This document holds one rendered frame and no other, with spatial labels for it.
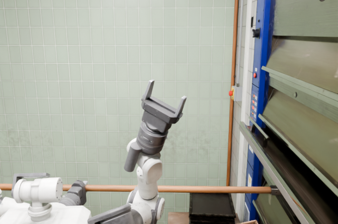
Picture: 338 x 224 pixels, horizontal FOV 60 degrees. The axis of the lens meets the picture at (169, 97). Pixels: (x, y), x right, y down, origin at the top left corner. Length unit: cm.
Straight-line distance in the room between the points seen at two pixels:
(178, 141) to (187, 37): 90
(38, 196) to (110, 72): 178
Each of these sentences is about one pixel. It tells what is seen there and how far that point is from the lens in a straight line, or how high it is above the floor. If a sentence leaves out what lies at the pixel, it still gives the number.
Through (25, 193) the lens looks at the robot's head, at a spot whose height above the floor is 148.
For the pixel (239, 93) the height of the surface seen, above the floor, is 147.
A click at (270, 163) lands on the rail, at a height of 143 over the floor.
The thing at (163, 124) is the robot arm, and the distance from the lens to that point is 84.
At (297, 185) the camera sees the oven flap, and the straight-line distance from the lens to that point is 111.
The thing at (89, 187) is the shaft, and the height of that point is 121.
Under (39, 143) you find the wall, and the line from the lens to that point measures 291.
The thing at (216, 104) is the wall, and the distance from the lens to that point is 255.
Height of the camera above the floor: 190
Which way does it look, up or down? 12 degrees down
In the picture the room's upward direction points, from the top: straight up
